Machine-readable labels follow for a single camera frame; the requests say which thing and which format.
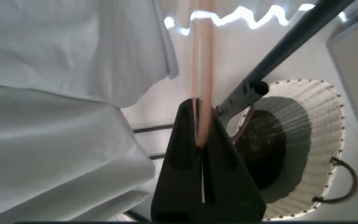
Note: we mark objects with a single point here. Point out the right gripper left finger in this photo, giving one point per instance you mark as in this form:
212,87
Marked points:
176,180

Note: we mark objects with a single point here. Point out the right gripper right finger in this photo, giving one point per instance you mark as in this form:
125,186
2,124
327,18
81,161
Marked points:
232,186

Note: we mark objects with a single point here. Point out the pink clothes hanger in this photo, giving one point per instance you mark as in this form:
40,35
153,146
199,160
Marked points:
205,62

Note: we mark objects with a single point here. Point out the pale grey shorts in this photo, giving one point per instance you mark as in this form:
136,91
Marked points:
57,140

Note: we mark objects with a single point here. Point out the white laundry basket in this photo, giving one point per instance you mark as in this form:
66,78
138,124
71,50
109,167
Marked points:
319,124

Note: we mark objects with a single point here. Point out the black clothes rack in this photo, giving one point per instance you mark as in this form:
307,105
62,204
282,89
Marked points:
291,40

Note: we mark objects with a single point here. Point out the white curtain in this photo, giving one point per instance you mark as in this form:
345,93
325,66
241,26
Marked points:
250,3

